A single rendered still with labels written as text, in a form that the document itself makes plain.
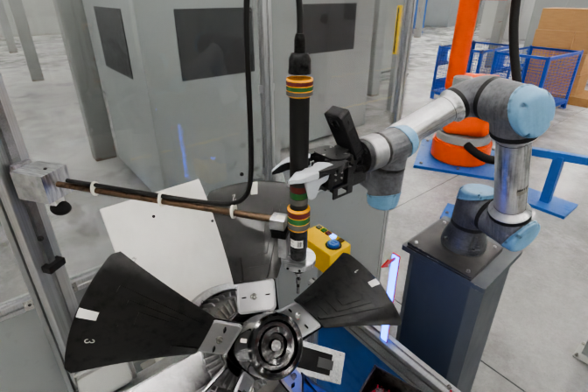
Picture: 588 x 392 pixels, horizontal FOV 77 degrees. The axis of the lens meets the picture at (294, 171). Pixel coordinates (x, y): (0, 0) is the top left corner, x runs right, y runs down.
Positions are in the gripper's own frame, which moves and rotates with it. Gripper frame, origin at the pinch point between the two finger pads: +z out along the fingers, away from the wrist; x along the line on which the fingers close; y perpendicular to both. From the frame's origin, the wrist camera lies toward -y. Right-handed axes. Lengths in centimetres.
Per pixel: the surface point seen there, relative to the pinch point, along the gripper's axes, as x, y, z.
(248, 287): 7.8, 29.4, 4.1
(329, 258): 22, 49, -34
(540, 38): 238, 43, -786
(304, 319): -1.3, 36.8, -4.2
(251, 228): 14.2, 19.9, -1.2
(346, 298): -2.3, 37.5, -16.5
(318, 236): 32, 48, -38
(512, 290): 12, 154, -204
